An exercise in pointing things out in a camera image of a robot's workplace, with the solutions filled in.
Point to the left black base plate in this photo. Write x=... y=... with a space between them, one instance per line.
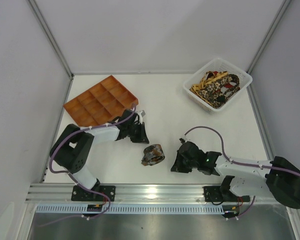
x=81 y=195

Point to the right aluminium frame post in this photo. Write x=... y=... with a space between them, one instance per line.
x=271 y=30

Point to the aluminium frame post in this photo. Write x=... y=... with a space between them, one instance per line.
x=42 y=22
x=271 y=30

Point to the brown grey floral tie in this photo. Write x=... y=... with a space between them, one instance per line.
x=152 y=155

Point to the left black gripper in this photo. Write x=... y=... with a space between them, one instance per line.
x=138 y=131

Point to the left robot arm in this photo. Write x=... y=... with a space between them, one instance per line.
x=70 y=152

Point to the white plastic basket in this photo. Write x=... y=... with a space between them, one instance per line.
x=219 y=65

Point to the orange compartment tray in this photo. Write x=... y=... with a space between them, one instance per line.
x=100 y=103

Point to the yellow patterned tie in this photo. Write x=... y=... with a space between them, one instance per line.
x=210 y=79

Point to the aluminium mounting rail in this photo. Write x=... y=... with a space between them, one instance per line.
x=44 y=193

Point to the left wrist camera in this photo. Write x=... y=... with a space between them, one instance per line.
x=140 y=115

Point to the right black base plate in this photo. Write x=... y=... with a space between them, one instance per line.
x=213 y=194

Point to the red tie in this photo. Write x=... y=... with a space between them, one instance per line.
x=227 y=85

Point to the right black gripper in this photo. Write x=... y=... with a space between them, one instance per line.
x=184 y=158

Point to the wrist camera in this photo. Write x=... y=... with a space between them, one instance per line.
x=183 y=139
x=140 y=115

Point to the left aluminium frame post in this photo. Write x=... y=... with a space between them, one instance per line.
x=42 y=22

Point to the dark floral tie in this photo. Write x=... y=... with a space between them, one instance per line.
x=219 y=102

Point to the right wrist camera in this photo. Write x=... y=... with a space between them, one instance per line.
x=183 y=139

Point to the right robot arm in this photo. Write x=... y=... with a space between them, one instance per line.
x=277 y=178

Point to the white slotted cable duct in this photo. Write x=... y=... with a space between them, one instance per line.
x=195 y=209

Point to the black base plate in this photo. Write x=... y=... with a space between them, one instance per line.
x=213 y=194
x=81 y=195

